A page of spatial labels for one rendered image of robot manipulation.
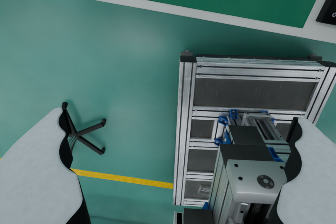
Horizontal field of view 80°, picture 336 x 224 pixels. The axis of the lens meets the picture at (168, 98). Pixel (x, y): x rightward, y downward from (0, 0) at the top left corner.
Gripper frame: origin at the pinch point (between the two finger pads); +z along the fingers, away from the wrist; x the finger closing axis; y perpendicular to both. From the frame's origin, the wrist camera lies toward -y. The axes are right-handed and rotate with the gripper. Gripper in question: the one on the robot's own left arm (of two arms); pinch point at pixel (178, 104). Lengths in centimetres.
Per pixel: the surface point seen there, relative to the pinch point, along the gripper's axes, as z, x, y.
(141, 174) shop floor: 115, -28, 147
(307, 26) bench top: 40, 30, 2
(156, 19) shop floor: 115, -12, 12
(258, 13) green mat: 40.2, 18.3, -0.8
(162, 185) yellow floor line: 115, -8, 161
